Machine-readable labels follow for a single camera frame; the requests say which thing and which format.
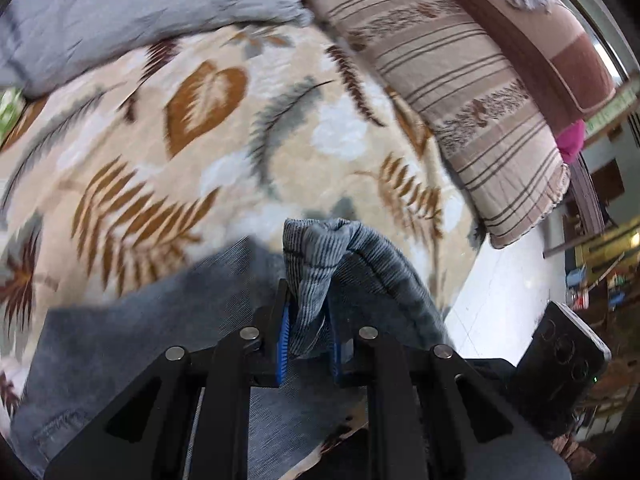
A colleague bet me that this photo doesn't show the grey quilted pillow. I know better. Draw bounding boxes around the grey quilted pillow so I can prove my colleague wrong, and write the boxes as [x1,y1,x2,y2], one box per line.
[0,0,316,98]

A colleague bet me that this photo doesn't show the beige striped floral pillow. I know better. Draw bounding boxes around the beige striped floral pillow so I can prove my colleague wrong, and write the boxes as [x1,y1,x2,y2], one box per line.
[305,0,571,250]

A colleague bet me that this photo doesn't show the leaf print blanket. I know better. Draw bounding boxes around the leaf print blanket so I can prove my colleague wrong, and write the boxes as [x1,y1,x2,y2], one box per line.
[0,22,481,411]

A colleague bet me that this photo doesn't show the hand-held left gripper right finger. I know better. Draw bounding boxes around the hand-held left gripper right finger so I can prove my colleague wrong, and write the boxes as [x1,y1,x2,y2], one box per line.
[326,305,572,480]

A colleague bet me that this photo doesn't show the blue denim pants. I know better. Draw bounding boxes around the blue denim pants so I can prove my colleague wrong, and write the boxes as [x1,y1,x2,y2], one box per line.
[10,217,451,480]

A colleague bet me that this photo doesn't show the green checkered blanket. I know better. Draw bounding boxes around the green checkered blanket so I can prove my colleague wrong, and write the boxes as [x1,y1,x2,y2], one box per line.
[0,87,26,136]

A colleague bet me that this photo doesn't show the pink cloth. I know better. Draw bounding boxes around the pink cloth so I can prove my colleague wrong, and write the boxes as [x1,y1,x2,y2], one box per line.
[555,120,586,163]

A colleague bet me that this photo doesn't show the dark wooden furniture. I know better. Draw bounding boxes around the dark wooden furniture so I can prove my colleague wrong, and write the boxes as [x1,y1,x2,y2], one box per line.
[542,157,626,258]

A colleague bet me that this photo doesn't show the cluttered shelf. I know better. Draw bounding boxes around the cluttered shelf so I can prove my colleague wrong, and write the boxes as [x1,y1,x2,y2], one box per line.
[565,230,640,313]

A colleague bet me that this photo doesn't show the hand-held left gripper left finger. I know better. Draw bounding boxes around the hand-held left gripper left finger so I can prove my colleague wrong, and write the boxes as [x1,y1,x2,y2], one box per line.
[44,279,292,480]

